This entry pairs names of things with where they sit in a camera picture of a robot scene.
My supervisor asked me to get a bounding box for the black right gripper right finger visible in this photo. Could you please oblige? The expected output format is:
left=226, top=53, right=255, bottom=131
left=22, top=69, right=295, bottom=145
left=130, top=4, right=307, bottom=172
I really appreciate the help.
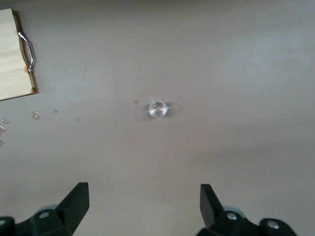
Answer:
left=196, top=184, right=298, bottom=236

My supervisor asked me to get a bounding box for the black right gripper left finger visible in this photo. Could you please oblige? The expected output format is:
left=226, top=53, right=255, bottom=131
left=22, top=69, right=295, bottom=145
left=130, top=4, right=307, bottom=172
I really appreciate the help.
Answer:
left=0, top=182, right=90, bottom=236

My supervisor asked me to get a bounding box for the small clear glass measuring cup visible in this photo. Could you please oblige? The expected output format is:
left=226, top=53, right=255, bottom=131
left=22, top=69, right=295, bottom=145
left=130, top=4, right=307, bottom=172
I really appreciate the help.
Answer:
left=148, top=100, right=169, bottom=119

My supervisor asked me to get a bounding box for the brown table cover sheet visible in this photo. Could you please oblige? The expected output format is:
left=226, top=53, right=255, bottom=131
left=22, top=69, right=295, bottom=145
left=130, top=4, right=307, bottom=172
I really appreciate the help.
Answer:
left=0, top=0, right=315, bottom=236

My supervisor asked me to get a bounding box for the wooden cutting board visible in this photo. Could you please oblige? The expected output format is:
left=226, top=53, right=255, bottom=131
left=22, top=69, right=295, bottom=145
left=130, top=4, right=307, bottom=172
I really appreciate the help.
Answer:
left=0, top=8, right=39, bottom=101

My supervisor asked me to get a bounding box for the metal cutting board handle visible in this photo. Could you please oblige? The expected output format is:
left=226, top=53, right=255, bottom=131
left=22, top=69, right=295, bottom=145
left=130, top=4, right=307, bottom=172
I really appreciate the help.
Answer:
left=17, top=31, right=36, bottom=73

